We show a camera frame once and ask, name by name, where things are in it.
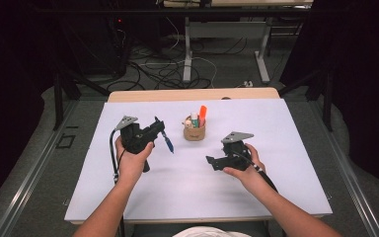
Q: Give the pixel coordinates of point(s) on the aluminium floor rail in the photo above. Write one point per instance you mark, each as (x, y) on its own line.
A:
(352, 184)
(29, 179)

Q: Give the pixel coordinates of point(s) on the wooden table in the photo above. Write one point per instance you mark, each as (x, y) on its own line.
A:
(161, 94)

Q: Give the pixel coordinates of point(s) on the white power strip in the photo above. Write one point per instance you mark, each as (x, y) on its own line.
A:
(247, 84)

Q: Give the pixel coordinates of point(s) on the white-legged desk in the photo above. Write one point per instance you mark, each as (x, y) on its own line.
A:
(187, 49)

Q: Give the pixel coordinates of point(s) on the orange highlighter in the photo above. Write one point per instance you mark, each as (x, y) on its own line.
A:
(203, 113)

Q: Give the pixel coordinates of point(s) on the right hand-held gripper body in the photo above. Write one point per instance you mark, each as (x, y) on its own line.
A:
(235, 151)

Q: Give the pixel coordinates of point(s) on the person's right hand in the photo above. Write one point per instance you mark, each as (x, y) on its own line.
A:
(250, 179)

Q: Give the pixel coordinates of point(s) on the pale lilac table mat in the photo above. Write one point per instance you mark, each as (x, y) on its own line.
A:
(194, 184)

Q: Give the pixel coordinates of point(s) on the person's left hand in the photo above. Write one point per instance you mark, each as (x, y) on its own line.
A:
(131, 168)

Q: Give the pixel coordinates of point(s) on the tan pen holder cup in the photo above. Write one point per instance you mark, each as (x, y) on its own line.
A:
(194, 134)

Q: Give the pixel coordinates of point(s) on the blue pen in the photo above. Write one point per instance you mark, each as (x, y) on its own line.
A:
(168, 143)

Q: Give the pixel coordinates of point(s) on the green-capped white marker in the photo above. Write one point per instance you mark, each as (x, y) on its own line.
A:
(194, 119)

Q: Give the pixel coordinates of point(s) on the person's white shirt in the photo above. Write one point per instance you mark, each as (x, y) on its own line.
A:
(210, 232)

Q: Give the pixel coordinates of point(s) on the black equipment with red light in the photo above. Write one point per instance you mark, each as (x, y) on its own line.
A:
(102, 49)

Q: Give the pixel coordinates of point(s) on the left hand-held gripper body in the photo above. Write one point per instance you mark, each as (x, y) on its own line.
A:
(133, 138)

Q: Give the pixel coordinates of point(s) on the black metal stand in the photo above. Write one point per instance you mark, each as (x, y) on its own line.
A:
(58, 105)
(327, 105)

